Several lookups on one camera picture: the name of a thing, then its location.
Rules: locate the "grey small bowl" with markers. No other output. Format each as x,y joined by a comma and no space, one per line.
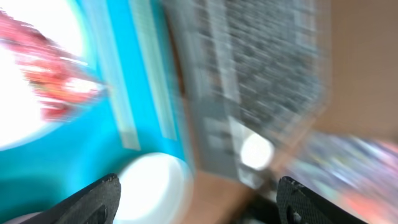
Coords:
156,188

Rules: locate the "left wooden chopstick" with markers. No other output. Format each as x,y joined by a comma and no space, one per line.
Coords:
99,18

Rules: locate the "white round plate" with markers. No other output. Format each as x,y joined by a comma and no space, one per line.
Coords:
21,117

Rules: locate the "right wooden chopstick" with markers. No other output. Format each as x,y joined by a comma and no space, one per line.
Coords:
143,16

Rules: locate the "white paper cup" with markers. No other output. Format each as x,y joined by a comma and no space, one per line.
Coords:
257,152

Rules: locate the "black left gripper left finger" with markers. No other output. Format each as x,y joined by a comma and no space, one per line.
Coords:
97,203

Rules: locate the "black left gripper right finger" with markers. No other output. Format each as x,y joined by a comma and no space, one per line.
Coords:
298,204

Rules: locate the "red snack wrapper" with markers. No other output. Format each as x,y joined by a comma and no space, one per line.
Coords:
54,74

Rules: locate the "wooden chopstick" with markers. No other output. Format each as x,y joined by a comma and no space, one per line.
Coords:
143,16
99,18

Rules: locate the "teal plastic tray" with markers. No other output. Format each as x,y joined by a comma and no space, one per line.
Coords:
37,175

